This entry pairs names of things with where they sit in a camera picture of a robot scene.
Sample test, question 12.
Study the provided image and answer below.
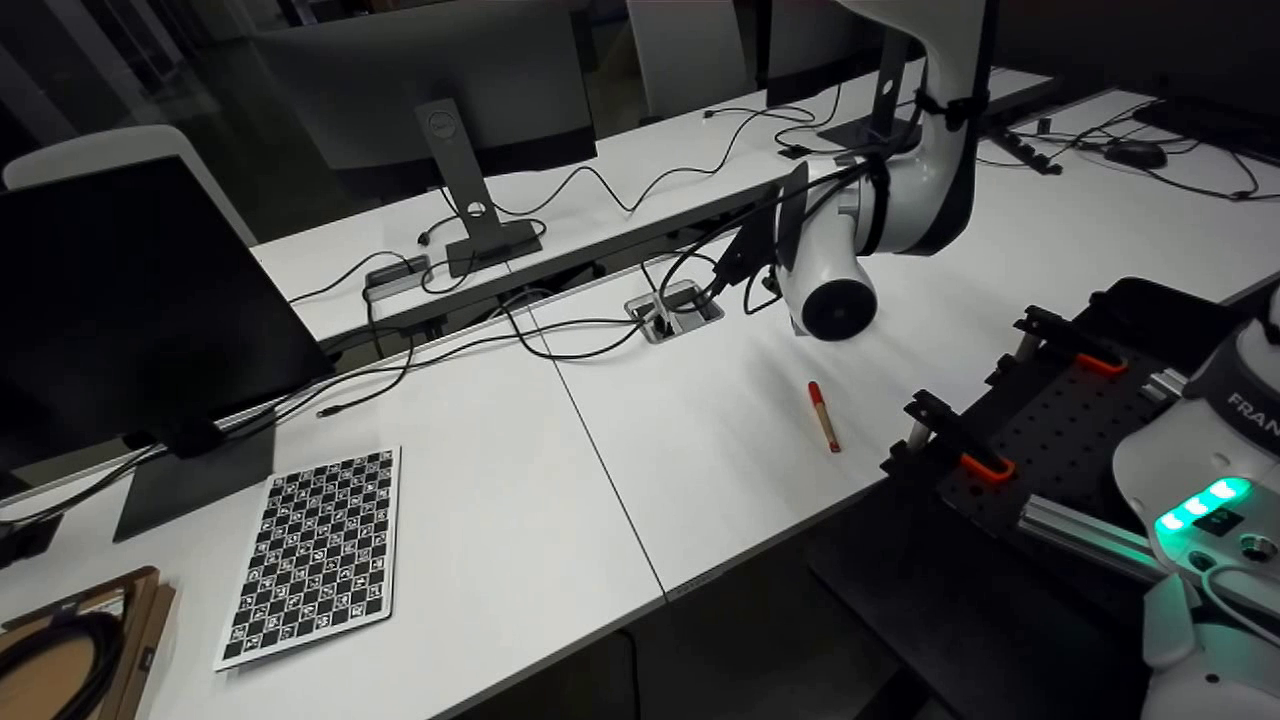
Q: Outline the black and white calibration board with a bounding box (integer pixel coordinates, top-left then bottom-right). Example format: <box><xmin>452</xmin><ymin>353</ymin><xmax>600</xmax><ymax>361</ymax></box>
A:
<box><xmin>213</xmin><ymin>442</ymin><xmax>405</xmax><ymax>673</ymax></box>

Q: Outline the brown marker with red cap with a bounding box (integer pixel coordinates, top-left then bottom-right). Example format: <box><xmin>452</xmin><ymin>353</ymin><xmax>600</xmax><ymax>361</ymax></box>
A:
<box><xmin>801</xmin><ymin>375</ymin><xmax>848</xmax><ymax>457</ymax></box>

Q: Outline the black clamp with orange handle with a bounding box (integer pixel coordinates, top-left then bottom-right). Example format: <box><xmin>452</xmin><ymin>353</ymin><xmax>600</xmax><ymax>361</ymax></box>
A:
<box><xmin>878</xmin><ymin>389</ymin><xmax>1024</xmax><ymax>493</ymax></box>
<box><xmin>1006</xmin><ymin>300</ymin><xmax>1132</xmax><ymax>389</ymax></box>

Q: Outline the black coiled cable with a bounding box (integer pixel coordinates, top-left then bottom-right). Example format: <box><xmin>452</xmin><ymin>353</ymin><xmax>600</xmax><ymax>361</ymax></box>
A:
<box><xmin>0</xmin><ymin>603</ymin><xmax>131</xmax><ymax>720</ymax></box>

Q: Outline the black cable with plug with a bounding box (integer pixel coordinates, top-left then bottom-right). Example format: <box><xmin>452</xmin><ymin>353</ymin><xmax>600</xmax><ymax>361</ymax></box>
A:
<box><xmin>122</xmin><ymin>325</ymin><xmax>563</xmax><ymax>450</ymax></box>

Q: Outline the monitor on silver stand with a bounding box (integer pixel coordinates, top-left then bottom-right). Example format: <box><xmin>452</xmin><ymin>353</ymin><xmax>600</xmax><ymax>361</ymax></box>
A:
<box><xmin>253</xmin><ymin>0</ymin><xmax>600</xmax><ymax>280</ymax></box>

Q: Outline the aluminium profile rail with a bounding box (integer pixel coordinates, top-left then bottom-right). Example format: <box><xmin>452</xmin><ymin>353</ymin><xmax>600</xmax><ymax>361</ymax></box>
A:
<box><xmin>1010</xmin><ymin>493</ymin><xmax>1174</xmax><ymax>585</ymax></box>

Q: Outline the black adapter cable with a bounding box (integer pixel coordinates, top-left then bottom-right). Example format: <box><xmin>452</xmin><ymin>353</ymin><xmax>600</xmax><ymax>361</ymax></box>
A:
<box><xmin>1156</xmin><ymin>133</ymin><xmax>1267</xmax><ymax>206</ymax></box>

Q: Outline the dark monitor stand with base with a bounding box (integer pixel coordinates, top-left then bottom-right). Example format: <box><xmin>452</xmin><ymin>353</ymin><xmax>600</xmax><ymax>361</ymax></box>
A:
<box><xmin>810</xmin><ymin>27</ymin><xmax>934</xmax><ymax>160</ymax></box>

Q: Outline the black looped cable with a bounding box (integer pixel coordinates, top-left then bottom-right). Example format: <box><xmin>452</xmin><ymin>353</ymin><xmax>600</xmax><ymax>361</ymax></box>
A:
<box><xmin>497</xmin><ymin>285</ymin><xmax>657</xmax><ymax>369</ymax></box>

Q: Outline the long black desk cable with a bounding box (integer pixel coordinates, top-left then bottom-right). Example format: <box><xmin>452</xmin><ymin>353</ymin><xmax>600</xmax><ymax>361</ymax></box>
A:
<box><xmin>497</xmin><ymin>102</ymin><xmax>857</xmax><ymax>225</ymax></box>

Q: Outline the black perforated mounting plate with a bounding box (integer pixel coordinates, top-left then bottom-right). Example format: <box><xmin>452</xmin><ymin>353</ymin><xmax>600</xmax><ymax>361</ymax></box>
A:
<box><xmin>882</xmin><ymin>270</ymin><xmax>1253</xmax><ymax>542</ymax></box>

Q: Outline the brown cardboard box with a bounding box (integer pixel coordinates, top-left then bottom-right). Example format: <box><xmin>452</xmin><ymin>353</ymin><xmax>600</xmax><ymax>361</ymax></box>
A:
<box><xmin>0</xmin><ymin>565</ymin><xmax>180</xmax><ymax>720</ymax></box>

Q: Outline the grey monitor back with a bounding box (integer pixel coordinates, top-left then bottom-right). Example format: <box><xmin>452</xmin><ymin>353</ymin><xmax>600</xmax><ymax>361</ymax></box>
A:
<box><xmin>621</xmin><ymin>0</ymin><xmax>764</xmax><ymax>123</ymax></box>

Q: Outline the black power adapter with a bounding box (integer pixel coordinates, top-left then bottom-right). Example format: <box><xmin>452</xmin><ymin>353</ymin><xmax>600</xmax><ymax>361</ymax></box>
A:
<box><xmin>1098</xmin><ymin>134</ymin><xmax>1171</xmax><ymax>175</ymax></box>

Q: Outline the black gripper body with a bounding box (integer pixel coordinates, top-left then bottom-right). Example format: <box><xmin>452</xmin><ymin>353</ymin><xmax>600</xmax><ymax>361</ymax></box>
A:
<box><xmin>713</xmin><ymin>216</ymin><xmax>787</xmax><ymax>300</ymax></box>

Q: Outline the black monitor with flat base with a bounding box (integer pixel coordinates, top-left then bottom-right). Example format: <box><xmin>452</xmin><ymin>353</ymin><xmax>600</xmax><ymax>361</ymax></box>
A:
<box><xmin>0</xmin><ymin>153</ymin><xmax>334</xmax><ymax>542</ymax></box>

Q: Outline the dark docking box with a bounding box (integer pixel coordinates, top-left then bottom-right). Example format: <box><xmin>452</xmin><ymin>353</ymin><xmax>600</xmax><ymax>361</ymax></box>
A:
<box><xmin>361</xmin><ymin>254</ymin><xmax>435</xmax><ymax>300</ymax></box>

